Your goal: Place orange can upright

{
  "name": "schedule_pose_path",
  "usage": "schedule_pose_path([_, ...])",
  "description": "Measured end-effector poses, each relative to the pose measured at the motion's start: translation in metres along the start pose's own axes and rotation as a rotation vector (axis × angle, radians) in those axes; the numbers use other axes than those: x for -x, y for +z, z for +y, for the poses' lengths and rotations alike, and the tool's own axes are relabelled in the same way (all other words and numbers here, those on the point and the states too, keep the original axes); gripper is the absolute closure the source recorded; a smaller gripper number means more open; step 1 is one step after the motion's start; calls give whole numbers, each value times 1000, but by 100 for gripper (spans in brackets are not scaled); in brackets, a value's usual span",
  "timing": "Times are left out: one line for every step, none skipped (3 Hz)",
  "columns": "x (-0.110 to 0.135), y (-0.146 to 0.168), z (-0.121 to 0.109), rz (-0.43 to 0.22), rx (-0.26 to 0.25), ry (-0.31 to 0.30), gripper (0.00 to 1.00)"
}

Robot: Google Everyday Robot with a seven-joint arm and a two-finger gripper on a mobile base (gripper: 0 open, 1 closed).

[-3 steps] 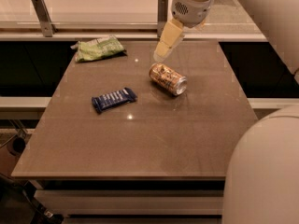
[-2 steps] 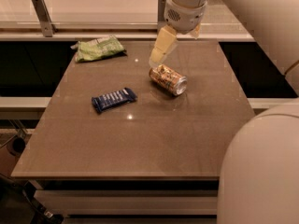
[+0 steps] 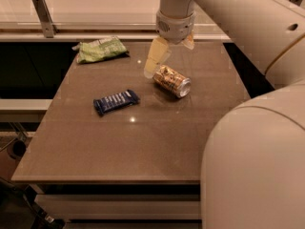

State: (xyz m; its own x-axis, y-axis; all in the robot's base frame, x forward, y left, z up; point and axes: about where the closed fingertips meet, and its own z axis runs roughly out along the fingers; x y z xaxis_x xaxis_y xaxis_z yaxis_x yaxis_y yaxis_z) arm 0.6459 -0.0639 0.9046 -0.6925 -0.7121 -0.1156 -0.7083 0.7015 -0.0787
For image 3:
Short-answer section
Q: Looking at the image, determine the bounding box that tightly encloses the left metal railing bracket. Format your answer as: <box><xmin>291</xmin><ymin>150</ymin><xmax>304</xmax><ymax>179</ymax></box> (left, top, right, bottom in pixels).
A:
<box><xmin>31</xmin><ymin>0</ymin><xmax>56</xmax><ymax>38</ymax></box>

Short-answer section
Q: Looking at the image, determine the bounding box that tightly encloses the orange soda can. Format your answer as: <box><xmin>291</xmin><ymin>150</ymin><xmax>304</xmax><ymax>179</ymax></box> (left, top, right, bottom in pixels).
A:
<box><xmin>152</xmin><ymin>65</ymin><xmax>191</xmax><ymax>98</ymax></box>

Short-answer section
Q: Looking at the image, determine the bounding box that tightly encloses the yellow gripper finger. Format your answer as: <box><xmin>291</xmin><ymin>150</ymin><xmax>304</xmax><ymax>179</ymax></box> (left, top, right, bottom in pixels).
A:
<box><xmin>183</xmin><ymin>32</ymin><xmax>194</xmax><ymax>50</ymax></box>
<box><xmin>144</xmin><ymin>37</ymin><xmax>171</xmax><ymax>78</ymax></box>

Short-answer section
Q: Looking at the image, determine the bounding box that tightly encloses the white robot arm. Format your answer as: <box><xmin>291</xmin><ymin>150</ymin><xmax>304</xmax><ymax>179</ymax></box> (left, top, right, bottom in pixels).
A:
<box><xmin>144</xmin><ymin>0</ymin><xmax>305</xmax><ymax>229</ymax></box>

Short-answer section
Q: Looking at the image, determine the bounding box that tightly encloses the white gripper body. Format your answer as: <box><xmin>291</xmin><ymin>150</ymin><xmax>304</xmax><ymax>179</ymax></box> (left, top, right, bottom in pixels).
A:
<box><xmin>155</xmin><ymin>11</ymin><xmax>195</xmax><ymax>44</ymax></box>

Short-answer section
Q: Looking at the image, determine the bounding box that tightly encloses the green chip bag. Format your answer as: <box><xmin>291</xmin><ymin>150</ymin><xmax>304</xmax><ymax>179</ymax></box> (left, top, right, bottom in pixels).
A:
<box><xmin>72</xmin><ymin>36</ymin><xmax>128</xmax><ymax>64</ymax></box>

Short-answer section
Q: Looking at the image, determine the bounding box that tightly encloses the blue snack bar wrapper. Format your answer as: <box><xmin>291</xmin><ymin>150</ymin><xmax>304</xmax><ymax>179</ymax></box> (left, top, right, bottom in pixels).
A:
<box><xmin>93</xmin><ymin>90</ymin><xmax>140</xmax><ymax>116</ymax></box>

